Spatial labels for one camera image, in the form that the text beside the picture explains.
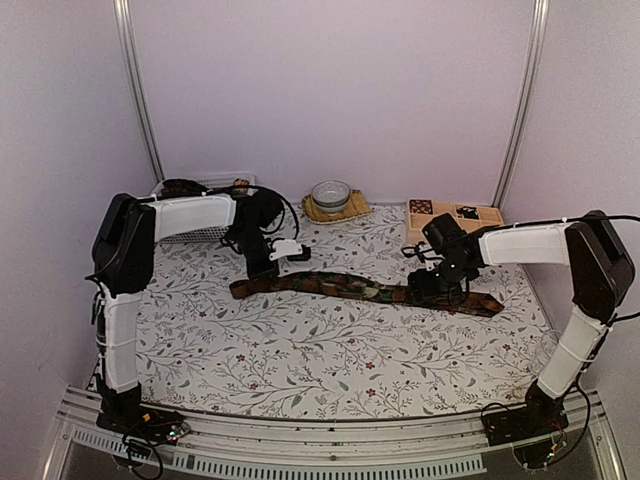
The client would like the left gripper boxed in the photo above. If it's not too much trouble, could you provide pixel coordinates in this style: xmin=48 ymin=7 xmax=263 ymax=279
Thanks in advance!
xmin=231 ymin=226 xmax=281 ymax=285

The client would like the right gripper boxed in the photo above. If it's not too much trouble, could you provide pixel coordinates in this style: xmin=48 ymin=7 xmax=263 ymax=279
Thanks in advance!
xmin=410 ymin=256 xmax=473 ymax=303

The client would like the brown green patterned tie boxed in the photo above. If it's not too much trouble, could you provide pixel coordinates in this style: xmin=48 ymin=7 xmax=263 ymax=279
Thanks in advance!
xmin=230 ymin=271 xmax=504 ymax=318

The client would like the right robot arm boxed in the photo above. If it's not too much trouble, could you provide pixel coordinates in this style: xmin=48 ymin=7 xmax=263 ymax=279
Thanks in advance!
xmin=408 ymin=210 xmax=635 ymax=445

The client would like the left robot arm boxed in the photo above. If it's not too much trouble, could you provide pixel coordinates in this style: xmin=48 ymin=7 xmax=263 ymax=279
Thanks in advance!
xmin=87 ymin=179 xmax=311 ymax=434

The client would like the yellow spotted tie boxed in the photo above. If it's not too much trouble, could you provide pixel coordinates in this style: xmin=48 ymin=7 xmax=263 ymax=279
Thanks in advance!
xmin=232 ymin=179 xmax=250 ymax=196

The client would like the rolled black tie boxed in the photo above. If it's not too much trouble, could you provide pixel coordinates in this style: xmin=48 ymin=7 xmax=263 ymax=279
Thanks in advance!
xmin=456 ymin=205 xmax=480 ymax=220

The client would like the wooden compartment box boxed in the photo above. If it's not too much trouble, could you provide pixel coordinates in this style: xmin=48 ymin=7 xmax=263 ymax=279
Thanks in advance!
xmin=405 ymin=200 xmax=504 ymax=244

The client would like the white plastic basket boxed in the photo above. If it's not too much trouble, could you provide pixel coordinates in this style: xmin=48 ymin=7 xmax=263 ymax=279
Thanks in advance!
xmin=150 ymin=181 xmax=240 ymax=242

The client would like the rolled dark patterned tie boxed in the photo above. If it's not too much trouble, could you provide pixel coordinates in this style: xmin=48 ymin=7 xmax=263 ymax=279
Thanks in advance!
xmin=408 ymin=199 xmax=433 ymax=215

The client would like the dark red patterned tie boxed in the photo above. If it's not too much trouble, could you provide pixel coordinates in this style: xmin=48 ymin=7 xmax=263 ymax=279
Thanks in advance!
xmin=158 ymin=178 xmax=208 ymax=198

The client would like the yellow woven mat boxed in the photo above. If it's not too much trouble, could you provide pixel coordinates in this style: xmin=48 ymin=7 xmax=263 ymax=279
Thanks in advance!
xmin=302 ymin=190 xmax=373 ymax=225

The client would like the clear drinking glass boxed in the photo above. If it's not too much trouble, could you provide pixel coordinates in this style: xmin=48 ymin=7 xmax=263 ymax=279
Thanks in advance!
xmin=528 ymin=329 xmax=568 ymax=378

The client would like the floral tablecloth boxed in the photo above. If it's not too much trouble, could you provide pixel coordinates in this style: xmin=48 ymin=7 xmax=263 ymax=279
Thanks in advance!
xmin=97 ymin=202 xmax=576 ymax=420

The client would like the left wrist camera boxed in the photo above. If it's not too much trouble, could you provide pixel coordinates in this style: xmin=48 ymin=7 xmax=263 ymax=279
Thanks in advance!
xmin=269 ymin=239 xmax=311 ymax=261

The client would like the front metal rail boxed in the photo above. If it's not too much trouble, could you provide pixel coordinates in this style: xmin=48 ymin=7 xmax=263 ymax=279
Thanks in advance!
xmin=43 ymin=388 xmax=631 ymax=479

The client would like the left metal frame post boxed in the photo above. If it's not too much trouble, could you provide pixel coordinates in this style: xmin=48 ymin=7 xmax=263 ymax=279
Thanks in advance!
xmin=113 ymin=0 xmax=165 ymax=183

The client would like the metal frame post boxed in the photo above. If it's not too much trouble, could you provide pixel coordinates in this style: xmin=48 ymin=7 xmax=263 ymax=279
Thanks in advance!
xmin=492 ymin=0 xmax=550 ymax=209
xmin=113 ymin=0 xmax=165 ymax=183

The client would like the right metal frame post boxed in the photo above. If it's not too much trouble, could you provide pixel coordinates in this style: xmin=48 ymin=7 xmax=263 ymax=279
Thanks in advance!
xmin=492 ymin=0 xmax=550 ymax=209

